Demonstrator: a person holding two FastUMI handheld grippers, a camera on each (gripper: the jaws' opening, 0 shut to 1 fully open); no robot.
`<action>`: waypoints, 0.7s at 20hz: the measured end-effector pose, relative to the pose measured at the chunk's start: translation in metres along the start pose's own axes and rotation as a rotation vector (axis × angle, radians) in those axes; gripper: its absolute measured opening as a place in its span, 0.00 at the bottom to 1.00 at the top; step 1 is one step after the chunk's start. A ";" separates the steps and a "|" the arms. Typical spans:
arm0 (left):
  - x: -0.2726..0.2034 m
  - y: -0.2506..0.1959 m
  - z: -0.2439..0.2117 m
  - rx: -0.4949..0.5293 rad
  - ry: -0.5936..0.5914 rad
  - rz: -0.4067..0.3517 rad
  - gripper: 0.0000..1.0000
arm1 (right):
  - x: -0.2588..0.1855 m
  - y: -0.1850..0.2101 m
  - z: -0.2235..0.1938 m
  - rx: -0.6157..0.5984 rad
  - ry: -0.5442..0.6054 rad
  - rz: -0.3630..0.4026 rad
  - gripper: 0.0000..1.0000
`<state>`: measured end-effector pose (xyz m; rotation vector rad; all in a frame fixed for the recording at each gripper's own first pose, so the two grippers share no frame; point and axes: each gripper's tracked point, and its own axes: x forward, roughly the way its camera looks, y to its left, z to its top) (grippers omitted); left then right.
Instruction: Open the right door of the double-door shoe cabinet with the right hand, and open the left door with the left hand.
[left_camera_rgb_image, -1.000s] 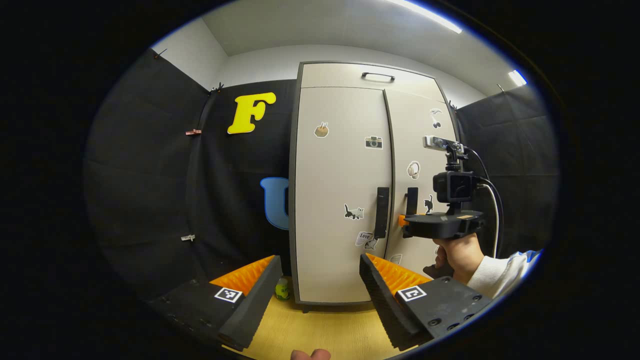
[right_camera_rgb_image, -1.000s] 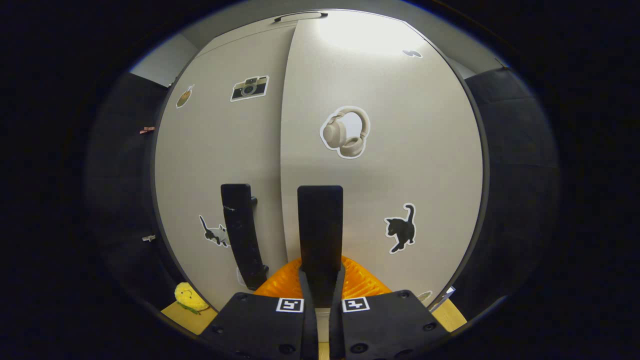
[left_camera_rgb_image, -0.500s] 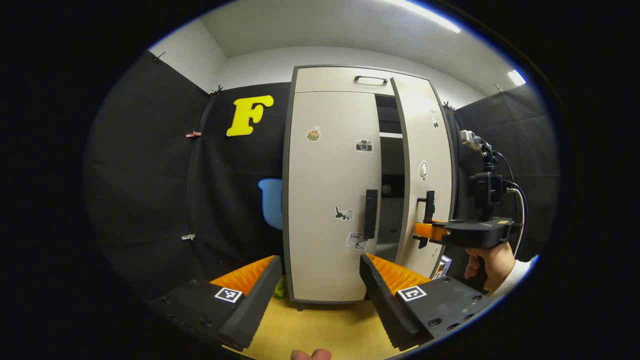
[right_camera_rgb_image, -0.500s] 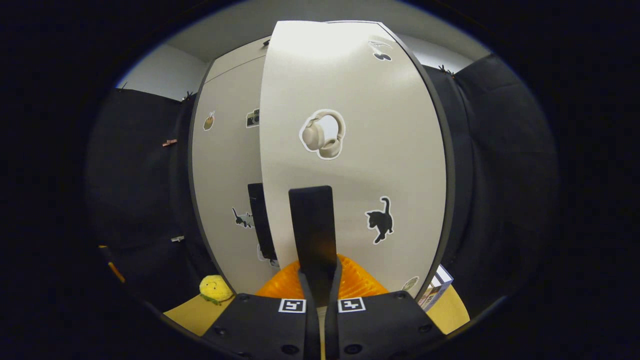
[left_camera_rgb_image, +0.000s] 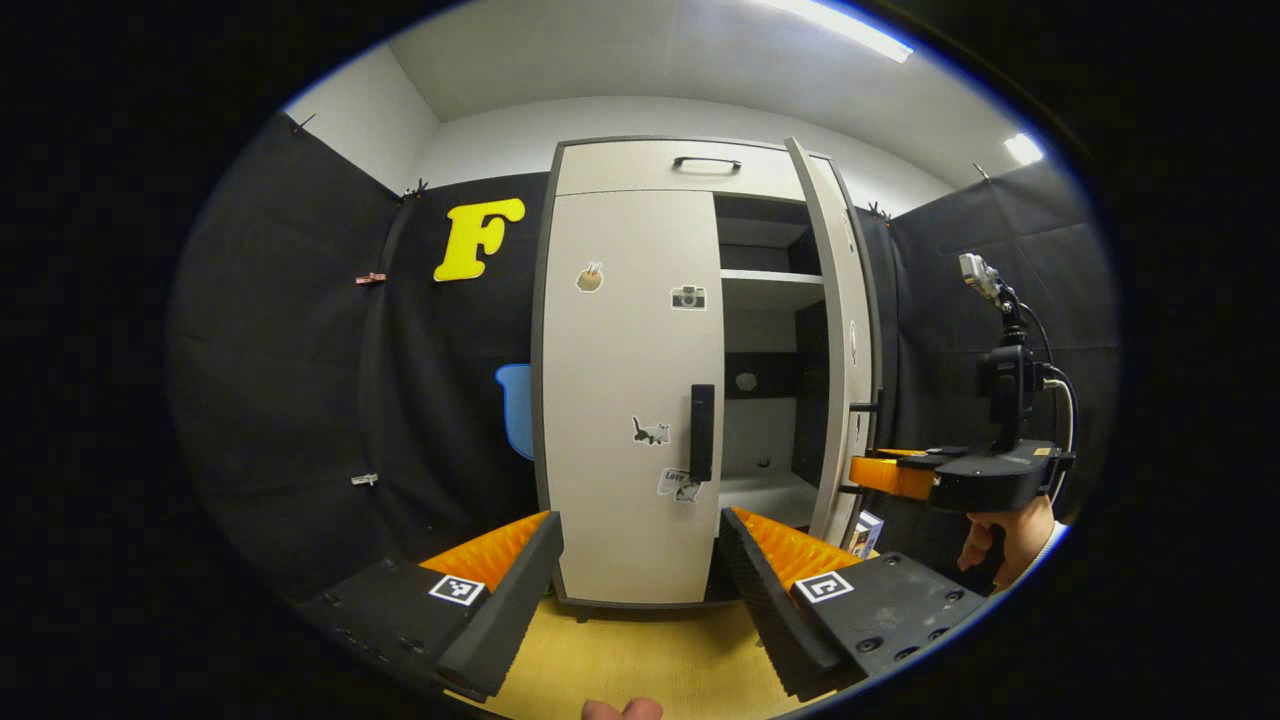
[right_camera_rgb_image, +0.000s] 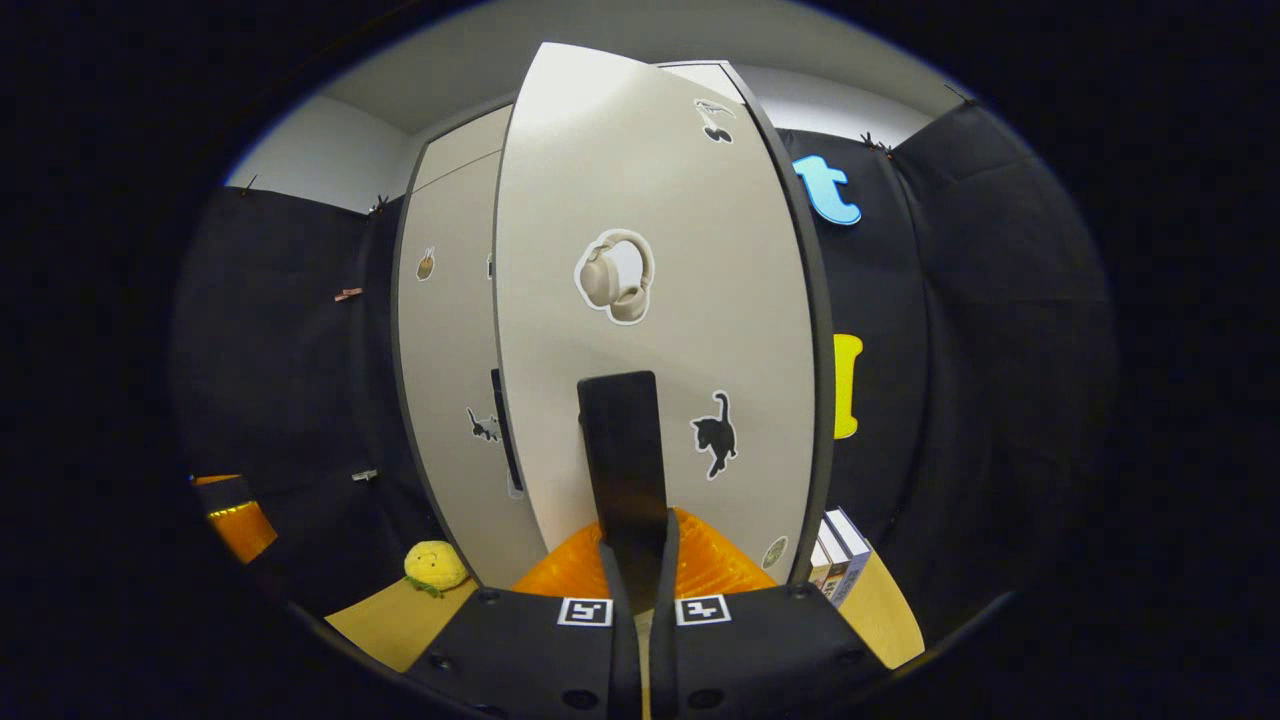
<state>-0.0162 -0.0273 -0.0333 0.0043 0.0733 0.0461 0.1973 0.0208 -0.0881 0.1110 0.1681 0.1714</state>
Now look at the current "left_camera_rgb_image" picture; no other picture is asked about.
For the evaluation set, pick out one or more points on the small ceiling light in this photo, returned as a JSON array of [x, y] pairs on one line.
[[1023, 149]]

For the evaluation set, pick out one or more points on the white shoe cabinet door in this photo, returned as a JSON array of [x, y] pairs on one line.
[[845, 300], [620, 380]]

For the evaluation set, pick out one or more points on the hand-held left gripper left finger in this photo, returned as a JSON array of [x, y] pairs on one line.
[[510, 610]]

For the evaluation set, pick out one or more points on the white double-door shoe cabinet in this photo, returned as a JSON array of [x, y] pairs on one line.
[[620, 165]]

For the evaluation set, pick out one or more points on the white clip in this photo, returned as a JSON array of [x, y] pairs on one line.
[[364, 480]]

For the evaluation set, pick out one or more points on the white cabinet shelf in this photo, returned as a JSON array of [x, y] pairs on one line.
[[760, 276]]

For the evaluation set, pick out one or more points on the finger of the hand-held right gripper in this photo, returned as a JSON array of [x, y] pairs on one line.
[[945, 452], [890, 477]]

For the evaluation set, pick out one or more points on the pink clip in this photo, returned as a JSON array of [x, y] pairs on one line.
[[370, 278]]

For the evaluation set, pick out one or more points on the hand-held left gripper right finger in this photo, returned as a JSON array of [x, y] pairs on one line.
[[770, 610]]

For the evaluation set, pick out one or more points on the black backdrop cloth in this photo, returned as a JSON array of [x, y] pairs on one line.
[[280, 350]]

